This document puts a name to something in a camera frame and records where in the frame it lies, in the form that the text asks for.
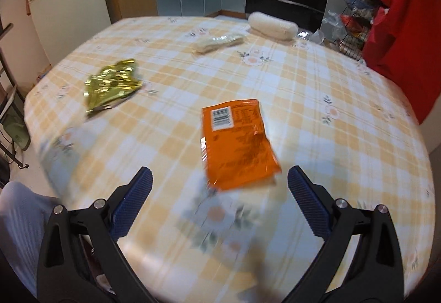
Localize white rolled towel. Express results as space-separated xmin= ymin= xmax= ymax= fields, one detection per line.
xmin=248 ymin=11 xmax=298 ymax=41

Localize orange snack packet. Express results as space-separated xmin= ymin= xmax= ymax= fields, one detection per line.
xmin=200 ymin=98 xmax=282 ymax=191

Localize gold foil wrapper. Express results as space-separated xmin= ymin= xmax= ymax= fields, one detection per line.
xmin=84 ymin=60 xmax=144 ymax=118

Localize clear crumpled plastic bag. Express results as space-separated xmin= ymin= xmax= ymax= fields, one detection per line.
xmin=296 ymin=9 xmax=346 ymax=47

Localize beige clear wrapper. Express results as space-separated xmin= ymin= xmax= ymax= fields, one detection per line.
xmin=191 ymin=32 xmax=245 ymax=55

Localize cream two-door refrigerator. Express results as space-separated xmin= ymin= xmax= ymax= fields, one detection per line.
xmin=20 ymin=0 xmax=115 ymax=78

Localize black wire snack rack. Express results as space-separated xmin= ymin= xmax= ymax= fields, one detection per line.
xmin=338 ymin=0 xmax=381 ymax=61

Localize red hanging cloth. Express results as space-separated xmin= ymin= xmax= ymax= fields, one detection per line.
xmin=362 ymin=0 xmax=441 ymax=125

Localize metal folding frame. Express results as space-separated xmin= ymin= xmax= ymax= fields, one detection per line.
xmin=0 ymin=23 xmax=32 ymax=167

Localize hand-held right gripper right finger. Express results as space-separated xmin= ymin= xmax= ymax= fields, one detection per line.
xmin=283 ymin=165 xmax=404 ymax=303

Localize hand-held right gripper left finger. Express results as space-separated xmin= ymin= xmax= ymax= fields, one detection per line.
xmin=36 ymin=166 xmax=154 ymax=303

